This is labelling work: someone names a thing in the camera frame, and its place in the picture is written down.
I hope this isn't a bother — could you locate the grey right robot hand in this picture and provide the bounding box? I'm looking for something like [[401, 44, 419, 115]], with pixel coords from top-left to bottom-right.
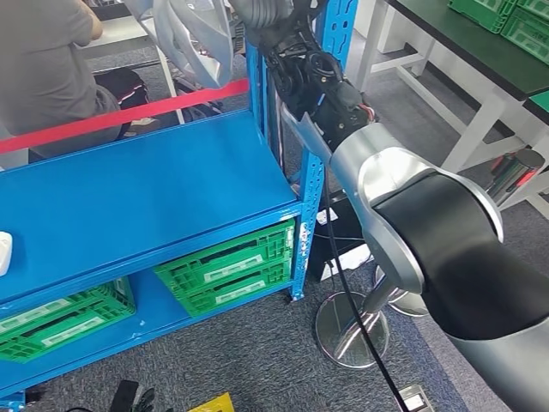
[[222, 0, 249, 57]]

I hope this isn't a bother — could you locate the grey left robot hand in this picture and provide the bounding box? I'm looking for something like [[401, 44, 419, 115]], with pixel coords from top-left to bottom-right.
[[136, 386, 157, 412]]

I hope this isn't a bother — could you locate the grey plastic wheel hubcap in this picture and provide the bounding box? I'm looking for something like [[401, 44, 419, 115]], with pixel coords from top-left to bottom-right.
[[124, 0, 235, 89]]

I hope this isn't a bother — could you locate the blue metal shelf rack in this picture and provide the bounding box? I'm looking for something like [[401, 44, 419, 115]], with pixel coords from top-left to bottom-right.
[[0, 0, 359, 412]]

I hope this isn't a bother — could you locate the white curved plastic part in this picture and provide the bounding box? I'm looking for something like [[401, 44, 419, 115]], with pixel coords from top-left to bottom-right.
[[0, 232, 13, 278]]

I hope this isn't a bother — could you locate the white workbench dark green top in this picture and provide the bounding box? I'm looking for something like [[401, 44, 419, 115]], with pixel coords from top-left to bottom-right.
[[355, 0, 549, 174]]

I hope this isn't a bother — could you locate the white workbench bright green top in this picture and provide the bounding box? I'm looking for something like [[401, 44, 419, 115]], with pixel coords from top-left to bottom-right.
[[499, 90, 549, 220]]

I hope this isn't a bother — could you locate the green plastic crate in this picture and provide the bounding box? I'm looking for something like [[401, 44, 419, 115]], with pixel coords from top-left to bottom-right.
[[0, 278, 136, 336], [173, 258, 295, 318], [448, 0, 518, 34], [499, 0, 549, 66], [0, 298, 137, 365], [154, 218, 296, 286]]

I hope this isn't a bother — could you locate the black bag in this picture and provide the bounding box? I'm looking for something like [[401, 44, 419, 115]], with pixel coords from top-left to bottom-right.
[[94, 68, 149, 109]]

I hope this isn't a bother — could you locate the white table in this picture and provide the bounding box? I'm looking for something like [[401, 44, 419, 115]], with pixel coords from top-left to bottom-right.
[[79, 14, 186, 126]]

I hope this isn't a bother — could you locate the red barrier belt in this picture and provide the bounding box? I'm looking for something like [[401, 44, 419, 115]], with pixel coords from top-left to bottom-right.
[[0, 78, 250, 155]]

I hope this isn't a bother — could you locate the black cardboard box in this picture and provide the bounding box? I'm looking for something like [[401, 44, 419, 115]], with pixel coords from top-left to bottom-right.
[[306, 190, 374, 282]]

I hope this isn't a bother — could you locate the person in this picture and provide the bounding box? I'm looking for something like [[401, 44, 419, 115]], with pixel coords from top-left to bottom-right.
[[0, 0, 123, 161]]

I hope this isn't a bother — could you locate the silver floor socket white insert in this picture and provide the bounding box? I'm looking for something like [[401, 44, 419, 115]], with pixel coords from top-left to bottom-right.
[[396, 384, 435, 412]]

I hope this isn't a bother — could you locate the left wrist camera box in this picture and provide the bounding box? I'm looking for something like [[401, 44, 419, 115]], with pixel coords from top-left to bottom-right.
[[109, 379, 140, 412]]

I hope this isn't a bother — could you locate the black tray with cables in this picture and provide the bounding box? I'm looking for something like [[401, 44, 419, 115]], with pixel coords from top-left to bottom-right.
[[87, 0, 131, 22]]

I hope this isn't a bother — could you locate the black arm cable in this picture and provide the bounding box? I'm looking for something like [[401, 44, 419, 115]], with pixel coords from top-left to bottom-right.
[[323, 170, 410, 412]]

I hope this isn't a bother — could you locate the chrome stanchion post red band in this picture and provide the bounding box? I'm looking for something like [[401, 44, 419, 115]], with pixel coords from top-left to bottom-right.
[[375, 148, 546, 318]]

